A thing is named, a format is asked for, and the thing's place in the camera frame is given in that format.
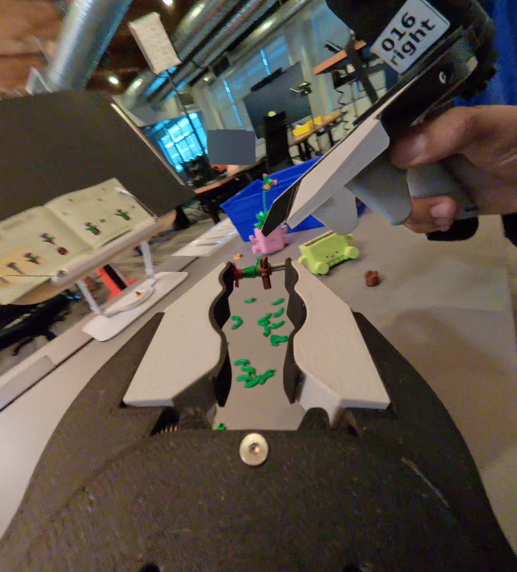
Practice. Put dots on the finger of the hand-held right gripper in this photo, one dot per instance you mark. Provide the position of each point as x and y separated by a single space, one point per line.
343 156
278 212

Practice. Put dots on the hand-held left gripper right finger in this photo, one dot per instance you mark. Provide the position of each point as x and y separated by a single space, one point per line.
334 357

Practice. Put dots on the dark grey desktop monitor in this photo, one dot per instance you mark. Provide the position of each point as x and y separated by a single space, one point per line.
61 152

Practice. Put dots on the printed paper sheet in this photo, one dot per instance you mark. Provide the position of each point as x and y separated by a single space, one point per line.
205 237

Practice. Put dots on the lime green toy pot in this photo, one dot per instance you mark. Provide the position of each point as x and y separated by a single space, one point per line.
325 252

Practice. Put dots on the wooden top standing desk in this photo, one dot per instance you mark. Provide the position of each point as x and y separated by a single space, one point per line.
343 58

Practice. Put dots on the long wooden office desk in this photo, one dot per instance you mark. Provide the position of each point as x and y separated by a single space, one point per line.
227 176

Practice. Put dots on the person's right hand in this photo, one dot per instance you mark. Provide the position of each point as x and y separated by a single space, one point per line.
500 152

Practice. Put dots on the large black monitor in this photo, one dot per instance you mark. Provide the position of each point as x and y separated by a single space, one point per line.
276 98

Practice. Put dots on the pink toy pot with plant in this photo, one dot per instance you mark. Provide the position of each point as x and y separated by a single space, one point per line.
267 241

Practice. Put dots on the orange plastic container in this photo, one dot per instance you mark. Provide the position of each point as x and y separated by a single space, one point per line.
111 281

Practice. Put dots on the hanging white paper sign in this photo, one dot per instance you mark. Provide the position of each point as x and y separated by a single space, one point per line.
153 42

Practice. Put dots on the black office chair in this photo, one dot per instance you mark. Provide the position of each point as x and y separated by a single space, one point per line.
278 143

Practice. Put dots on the small brown toy brick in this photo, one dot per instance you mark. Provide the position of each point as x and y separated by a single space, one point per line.
371 278

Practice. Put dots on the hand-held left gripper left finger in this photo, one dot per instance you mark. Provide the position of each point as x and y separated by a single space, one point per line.
178 357

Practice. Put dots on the brown toy branch piece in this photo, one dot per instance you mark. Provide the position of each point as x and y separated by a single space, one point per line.
265 270

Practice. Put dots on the yellow plastic bin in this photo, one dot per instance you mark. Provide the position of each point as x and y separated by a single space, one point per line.
307 128

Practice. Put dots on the blue plastic bin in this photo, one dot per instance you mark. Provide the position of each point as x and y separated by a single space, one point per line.
245 210

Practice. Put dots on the scatter of green toy leaves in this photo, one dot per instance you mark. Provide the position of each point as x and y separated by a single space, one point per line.
254 377

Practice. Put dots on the pink toy flower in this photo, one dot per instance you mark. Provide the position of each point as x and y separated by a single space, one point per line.
236 272

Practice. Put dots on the green toy stalk piece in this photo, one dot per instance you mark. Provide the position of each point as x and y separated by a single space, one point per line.
249 270

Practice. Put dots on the toy instruction booklet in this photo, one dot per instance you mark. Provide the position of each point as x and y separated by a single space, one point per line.
39 241

